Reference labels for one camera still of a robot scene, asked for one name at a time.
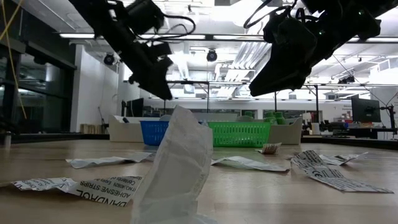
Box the long ceiling light strip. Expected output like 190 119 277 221
213 34 265 40
58 33 96 39
167 34 206 40

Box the dark background desk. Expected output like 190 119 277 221
300 123 398 150

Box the black background rig frame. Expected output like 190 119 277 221
161 80 211 113
272 82 320 123

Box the printed adhesive strips wrapper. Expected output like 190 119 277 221
12 175 146 208

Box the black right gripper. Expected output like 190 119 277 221
249 14 318 97

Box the green plastic basket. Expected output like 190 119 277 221
207 121 271 148

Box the yellow hanging cable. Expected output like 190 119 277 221
0 0 28 119

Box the black computer monitor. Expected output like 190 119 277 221
351 95 382 123
121 98 145 118

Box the blue plastic basket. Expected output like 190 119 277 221
139 120 170 146

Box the wooden crate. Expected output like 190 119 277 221
80 123 109 135

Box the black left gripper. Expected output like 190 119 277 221
119 42 174 101

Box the printed bandage wrapper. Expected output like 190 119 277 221
290 150 395 195
319 151 369 166

